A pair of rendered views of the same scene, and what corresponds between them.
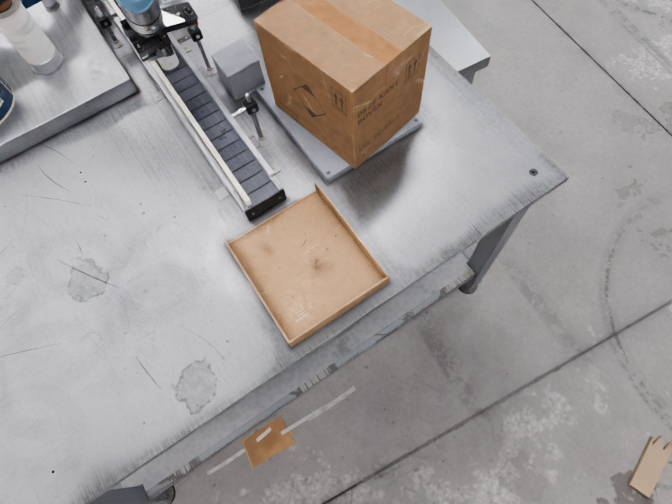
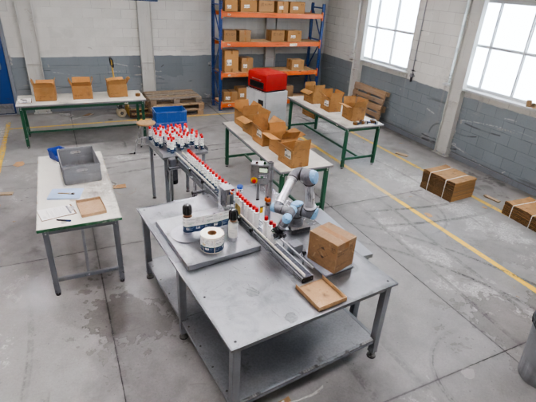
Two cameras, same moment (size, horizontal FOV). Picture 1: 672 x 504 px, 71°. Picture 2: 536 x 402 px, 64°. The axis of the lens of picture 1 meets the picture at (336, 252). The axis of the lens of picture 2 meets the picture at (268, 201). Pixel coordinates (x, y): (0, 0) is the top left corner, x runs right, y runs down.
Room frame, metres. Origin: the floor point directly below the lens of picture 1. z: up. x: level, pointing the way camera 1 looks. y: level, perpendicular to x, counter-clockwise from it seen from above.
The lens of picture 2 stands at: (-2.07, 0.83, 2.92)
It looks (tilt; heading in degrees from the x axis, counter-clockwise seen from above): 27 degrees down; 353
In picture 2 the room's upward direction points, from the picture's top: 4 degrees clockwise
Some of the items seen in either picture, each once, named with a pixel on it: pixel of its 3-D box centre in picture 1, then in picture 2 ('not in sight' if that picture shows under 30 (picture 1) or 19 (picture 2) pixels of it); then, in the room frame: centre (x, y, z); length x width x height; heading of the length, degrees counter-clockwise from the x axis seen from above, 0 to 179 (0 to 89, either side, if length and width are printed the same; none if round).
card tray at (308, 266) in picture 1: (304, 259); (321, 292); (0.43, 0.07, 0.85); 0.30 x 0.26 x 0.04; 26
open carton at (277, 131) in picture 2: not in sight; (283, 139); (3.58, -0.03, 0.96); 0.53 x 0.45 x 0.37; 111
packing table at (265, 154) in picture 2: not in sight; (269, 165); (4.02, 0.08, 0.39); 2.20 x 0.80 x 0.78; 20
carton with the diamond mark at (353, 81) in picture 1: (344, 70); (331, 246); (0.84, -0.08, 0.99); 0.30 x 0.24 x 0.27; 37
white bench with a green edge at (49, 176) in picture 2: not in sight; (80, 214); (2.43, 2.46, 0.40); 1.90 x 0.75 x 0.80; 20
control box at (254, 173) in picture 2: not in sight; (260, 172); (1.46, 0.48, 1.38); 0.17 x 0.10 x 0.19; 81
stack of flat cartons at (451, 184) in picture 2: not in sight; (447, 182); (3.94, -2.85, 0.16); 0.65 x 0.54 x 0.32; 24
